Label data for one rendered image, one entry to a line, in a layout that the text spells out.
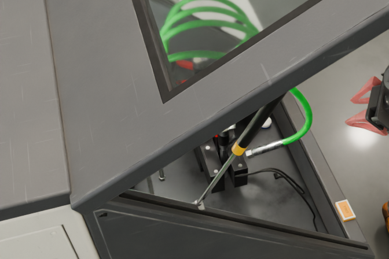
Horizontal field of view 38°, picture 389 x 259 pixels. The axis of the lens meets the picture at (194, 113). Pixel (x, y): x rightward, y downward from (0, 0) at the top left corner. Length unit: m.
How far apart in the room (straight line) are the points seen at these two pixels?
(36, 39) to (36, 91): 0.13
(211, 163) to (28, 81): 0.62
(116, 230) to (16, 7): 0.47
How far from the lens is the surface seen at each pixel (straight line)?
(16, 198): 0.83
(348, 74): 3.05
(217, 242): 1.04
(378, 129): 1.07
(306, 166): 1.55
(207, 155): 1.45
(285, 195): 1.57
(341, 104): 2.90
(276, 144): 1.25
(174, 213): 0.93
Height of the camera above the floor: 2.16
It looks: 50 degrees down
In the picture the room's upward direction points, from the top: 5 degrees counter-clockwise
